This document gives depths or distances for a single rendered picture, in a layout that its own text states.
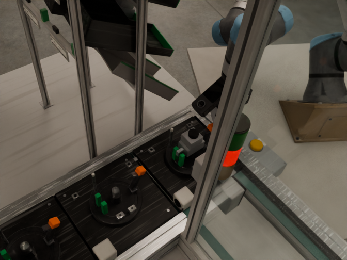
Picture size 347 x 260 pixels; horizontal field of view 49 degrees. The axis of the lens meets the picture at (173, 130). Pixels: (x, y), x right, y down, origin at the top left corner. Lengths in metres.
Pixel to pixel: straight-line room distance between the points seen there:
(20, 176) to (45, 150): 0.12
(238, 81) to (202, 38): 2.61
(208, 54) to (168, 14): 1.74
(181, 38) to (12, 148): 2.05
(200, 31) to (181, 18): 0.22
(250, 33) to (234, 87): 0.09
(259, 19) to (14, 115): 1.09
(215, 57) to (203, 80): 0.15
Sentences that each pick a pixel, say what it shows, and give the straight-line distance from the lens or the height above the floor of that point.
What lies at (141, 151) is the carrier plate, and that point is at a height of 0.97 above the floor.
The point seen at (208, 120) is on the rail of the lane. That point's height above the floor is 0.95.
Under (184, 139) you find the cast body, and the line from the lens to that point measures 1.05.
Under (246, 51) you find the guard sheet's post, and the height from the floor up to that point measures 1.59.
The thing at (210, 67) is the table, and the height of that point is 0.86.
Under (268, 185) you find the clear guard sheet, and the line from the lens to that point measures 0.63.
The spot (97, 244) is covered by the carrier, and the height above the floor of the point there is 0.99.
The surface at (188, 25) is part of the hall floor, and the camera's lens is 3.27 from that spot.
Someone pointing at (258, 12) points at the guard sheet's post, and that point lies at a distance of 0.48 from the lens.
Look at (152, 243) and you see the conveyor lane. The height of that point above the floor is 0.95.
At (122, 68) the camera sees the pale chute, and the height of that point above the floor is 1.19.
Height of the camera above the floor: 1.91
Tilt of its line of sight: 51 degrees down
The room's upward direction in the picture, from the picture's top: 8 degrees clockwise
